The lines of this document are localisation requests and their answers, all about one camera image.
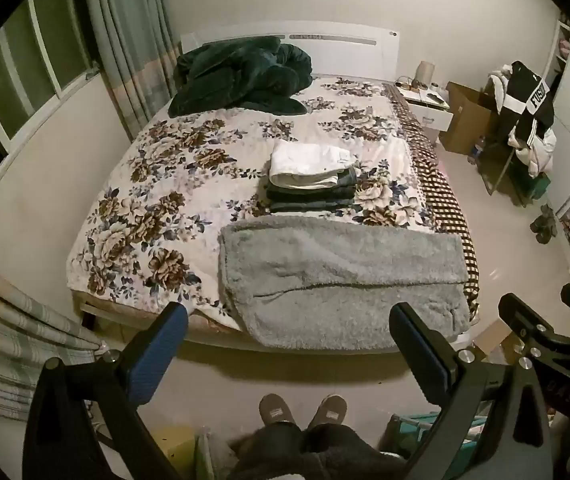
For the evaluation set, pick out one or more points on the metal chair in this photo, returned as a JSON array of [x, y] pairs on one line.
[[502, 170]]

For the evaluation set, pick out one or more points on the white puffy jacket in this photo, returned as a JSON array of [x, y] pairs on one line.
[[540, 155]]

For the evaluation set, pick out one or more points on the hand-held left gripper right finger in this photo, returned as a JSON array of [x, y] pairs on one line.
[[417, 355]]

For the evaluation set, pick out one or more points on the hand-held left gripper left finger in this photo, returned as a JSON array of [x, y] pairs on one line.
[[161, 355]]

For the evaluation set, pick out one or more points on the folded dark pants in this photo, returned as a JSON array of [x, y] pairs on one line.
[[310, 192], [310, 206]]

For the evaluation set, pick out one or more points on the green bag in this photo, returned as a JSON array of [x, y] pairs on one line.
[[540, 187]]

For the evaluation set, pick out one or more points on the small cardboard box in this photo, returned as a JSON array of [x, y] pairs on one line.
[[492, 337]]

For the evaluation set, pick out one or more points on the large cardboard box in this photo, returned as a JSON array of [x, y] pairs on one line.
[[467, 120]]

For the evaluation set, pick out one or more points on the grey fluffy pants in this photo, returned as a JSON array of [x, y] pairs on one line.
[[340, 270]]

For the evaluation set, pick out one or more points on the brown plaid bed sheet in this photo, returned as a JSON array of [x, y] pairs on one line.
[[445, 195]]

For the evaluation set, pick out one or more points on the dark green blanket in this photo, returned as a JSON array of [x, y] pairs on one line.
[[245, 72]]

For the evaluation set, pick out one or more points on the grey slipper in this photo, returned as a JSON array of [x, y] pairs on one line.
[[277, 410], [328, 410]]

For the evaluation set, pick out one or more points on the teal box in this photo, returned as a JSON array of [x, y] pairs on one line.
[[415, 430]]

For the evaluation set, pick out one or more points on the yellow box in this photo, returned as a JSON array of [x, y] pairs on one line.
[[175, 447]]

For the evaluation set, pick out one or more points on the folded blue jeans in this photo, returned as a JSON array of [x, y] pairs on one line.
[[348, 177]]

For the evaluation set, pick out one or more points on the window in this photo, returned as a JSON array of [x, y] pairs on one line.
[[30, 65]]

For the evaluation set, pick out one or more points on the person's legs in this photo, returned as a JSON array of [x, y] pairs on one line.
[[315, 452]]

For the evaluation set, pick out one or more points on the plastic water bottle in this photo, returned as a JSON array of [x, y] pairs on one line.
[[474, 154]]

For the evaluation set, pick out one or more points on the green striped curtain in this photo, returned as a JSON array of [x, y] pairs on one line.
[[10, 340], [130, 35]]

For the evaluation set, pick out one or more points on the white nightstand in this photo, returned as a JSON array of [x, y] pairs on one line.
[[432, 116]]

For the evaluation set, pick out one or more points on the pair of dark slippers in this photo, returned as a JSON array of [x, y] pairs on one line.
[[544, 222]]

